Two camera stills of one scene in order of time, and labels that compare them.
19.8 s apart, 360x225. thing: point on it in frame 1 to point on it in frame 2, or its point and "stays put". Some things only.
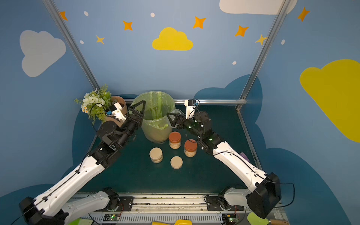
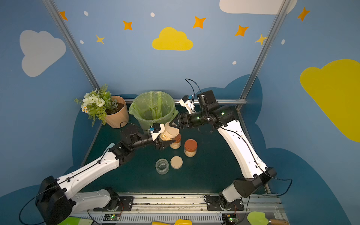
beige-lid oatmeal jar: [156, 155] to [169, 132]
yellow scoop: [178, 222] stays put
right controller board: [229, 218] stays put
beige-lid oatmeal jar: [171, 116] to [162, 166]
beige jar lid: [176, 162] stays put
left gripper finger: [143, 101] to [166, 143]
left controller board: [111, 217] stays put
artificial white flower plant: [95, 103] stays put
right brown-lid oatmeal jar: [190, 148] stays put
